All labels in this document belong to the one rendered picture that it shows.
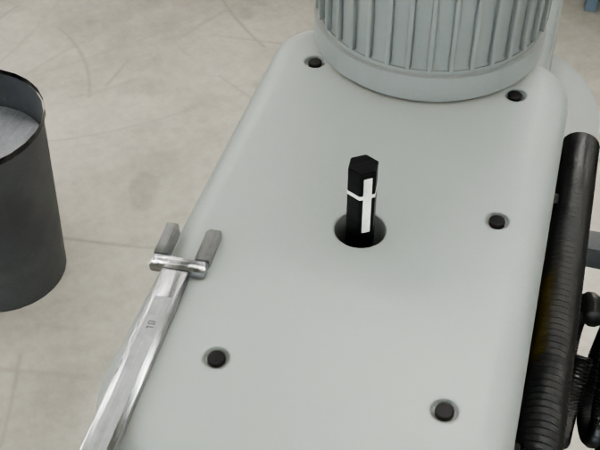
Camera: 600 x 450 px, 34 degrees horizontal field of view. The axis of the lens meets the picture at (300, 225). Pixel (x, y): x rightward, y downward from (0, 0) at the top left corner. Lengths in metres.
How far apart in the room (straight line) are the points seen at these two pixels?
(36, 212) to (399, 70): 2.29
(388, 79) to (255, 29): 3.50
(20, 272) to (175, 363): 2.52
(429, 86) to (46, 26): 3.73
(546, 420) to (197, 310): 0.25
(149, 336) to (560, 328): 0.31
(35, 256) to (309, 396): 2.55
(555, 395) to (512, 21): 0.29
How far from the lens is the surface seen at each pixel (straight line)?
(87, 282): 3.28
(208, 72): 4.06
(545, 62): 1.15
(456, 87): 0.80
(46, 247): 3.15
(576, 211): 0.86
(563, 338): 0.77
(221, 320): 0.65
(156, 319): 0.64
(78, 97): 4.01
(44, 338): 3.15
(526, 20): 0.81
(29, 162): 2.89
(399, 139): 0.78
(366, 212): 0.68
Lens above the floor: 2.39
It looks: 45 degrees down
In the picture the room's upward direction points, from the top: 1 degrees counter-clockwise
